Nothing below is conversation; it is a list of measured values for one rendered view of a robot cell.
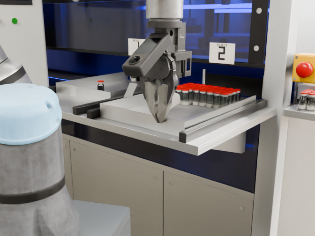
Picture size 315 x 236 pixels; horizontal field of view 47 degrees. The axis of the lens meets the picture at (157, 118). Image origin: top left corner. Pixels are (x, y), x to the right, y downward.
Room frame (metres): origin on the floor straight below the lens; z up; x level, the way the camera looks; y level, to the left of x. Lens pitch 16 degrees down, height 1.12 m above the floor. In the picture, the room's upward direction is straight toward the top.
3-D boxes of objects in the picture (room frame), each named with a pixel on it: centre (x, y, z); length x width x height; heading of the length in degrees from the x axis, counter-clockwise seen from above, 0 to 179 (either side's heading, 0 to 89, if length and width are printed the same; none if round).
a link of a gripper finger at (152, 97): (0.77, 0.00, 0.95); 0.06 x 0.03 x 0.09; 141
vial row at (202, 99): (1.00, -0.12, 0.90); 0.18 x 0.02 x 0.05; 51
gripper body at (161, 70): (0.76, -0.02, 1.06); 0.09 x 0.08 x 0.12; 141
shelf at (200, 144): (1.07, 0.04, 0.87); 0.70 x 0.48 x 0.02; 51
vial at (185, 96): (1.00, -0.08, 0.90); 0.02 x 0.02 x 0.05
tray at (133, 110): (0.93, -0.06, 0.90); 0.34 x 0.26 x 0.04; 140
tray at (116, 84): (1.23, 0.13, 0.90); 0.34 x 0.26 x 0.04; 141
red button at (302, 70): (0.92, -0.38, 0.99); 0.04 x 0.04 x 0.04; 51
